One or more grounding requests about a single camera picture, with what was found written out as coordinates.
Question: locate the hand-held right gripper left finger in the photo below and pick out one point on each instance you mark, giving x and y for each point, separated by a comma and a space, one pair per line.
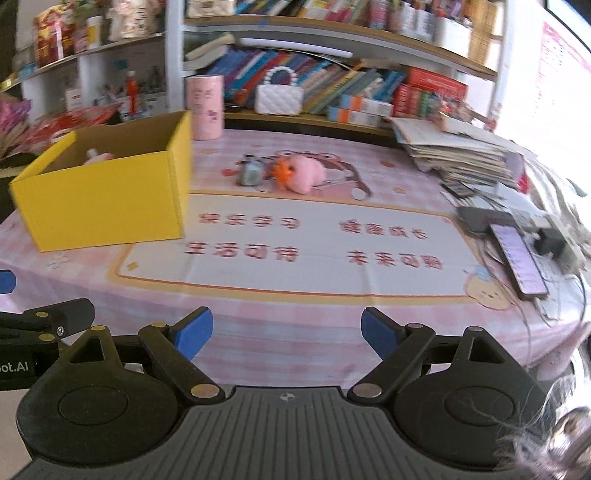
194, 334

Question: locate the orange and white boxes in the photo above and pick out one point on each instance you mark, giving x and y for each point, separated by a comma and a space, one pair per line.
362, 110

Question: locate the stack of notebooks and papers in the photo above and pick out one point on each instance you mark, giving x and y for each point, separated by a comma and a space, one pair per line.
461, 152

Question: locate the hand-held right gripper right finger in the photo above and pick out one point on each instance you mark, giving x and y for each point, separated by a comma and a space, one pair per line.
378, 332

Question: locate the white power strip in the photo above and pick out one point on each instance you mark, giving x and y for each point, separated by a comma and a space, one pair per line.
565, 249

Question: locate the grey fuzzy fur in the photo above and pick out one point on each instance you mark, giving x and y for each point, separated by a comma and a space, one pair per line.
549, 429

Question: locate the snack packets on shelf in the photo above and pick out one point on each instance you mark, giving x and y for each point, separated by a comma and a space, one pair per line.
53, 34

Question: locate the pink plush toy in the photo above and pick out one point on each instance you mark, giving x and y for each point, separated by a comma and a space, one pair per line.
304, 173

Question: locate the red patterned packets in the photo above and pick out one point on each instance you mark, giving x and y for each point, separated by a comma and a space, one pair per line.
55, 127

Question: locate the yellow cardboard box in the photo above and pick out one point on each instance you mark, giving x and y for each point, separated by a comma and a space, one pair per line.
101, 203

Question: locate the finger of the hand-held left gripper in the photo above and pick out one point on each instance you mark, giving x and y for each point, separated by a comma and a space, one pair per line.
55, 318
7, 282

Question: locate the row of colourful books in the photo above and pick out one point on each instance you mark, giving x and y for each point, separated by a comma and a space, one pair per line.
323, 78

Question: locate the pink cylindrical container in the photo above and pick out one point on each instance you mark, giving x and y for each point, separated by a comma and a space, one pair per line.
205, 108

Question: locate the red book boxes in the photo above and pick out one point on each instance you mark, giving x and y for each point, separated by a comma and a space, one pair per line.
429, 94

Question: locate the large dark smartphone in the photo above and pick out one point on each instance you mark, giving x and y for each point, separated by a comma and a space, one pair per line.
482, 219

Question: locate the black charger plug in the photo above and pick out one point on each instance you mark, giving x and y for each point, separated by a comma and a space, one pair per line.
551, 241

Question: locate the pink wall chart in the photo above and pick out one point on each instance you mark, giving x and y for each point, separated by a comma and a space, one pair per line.
565, 78

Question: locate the white storage box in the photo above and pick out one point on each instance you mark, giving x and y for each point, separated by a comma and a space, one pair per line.
453, 33

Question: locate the wooden bookshelf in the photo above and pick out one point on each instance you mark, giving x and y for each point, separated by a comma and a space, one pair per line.
323, 30

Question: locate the red bottle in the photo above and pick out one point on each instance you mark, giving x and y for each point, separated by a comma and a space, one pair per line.
132, 94

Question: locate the smartphone with lit screen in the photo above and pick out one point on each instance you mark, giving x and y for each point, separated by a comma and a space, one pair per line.
519, 261

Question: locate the pink white small toy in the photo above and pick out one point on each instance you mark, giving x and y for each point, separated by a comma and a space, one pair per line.
98, 156

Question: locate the grey plush toy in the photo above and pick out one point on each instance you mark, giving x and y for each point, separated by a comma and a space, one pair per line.
251, 171

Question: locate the small black smartphone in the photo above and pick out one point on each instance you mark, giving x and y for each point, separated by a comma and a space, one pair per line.
458, 190

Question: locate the orange star hair clip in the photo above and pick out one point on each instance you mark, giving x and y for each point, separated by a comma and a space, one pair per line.
282, 171

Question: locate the white quilted handbag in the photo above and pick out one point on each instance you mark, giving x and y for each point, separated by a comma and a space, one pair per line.
278, 99

